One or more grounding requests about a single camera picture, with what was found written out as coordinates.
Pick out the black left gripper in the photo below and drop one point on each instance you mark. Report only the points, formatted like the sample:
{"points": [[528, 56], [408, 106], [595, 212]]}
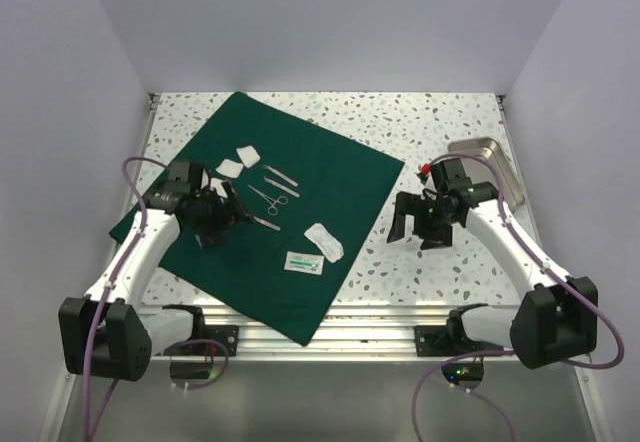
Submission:
{"points": [[228, 214]]}

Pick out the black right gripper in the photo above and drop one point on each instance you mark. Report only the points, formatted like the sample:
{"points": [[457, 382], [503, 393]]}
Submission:
{"points": [[413, 204]]}

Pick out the white gauze pad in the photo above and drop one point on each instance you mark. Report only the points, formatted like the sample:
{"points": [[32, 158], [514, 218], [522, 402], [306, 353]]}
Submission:
{"points": [[216, 185], [248, 155], [230, 169]]}

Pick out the steel scalpel handle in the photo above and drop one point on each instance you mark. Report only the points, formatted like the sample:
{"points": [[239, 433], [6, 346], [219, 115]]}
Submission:
{"points": [[264, 223]]}

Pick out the steel hemostat forceps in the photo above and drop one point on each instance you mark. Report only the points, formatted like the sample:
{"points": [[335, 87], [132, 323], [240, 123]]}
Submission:
{"points": [[273, 203]]}

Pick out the straight steel tweezers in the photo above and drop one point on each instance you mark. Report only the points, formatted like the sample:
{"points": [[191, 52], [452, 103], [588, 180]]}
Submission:
{"points": [[281, 175]]}

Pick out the curved steel tweezers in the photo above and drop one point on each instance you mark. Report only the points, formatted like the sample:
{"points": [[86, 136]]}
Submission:
{"points": [[281, 187]]}

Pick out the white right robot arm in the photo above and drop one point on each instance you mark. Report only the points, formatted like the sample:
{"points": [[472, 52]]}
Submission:
{"points": [[554, 320]]}

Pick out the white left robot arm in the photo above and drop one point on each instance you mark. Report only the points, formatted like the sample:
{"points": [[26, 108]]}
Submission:
{"points": [[102, 332]]}

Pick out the dark green surgical cloth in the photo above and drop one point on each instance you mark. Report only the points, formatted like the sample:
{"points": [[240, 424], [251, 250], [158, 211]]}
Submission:
{"points": [[343, 184]]}

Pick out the white crinkled sterile pouch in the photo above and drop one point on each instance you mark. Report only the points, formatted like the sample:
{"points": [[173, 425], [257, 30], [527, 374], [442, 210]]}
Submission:
{"points": [[329, 246]]}

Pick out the green striped white packet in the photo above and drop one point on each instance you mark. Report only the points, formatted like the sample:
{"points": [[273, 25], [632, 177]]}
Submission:
{"points": [[304, 263]]}

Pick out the stainless steel tray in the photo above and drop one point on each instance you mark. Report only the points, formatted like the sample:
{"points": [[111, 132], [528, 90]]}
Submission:
{"points": [[490, 149]]}

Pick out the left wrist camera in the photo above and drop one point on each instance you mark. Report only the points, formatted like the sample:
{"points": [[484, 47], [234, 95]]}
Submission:
{"points": [[186, 177]]}

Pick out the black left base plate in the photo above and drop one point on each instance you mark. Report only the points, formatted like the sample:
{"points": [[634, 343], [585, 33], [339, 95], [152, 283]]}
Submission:
{"points": [[226, 335]]}

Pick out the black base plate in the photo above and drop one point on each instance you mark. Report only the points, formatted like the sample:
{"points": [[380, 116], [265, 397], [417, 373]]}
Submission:
{"points": [[435, 339], [226, 335]]}

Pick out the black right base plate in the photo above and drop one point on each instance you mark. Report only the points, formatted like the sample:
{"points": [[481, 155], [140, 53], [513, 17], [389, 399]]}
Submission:
{"points": [[435, 339]]}

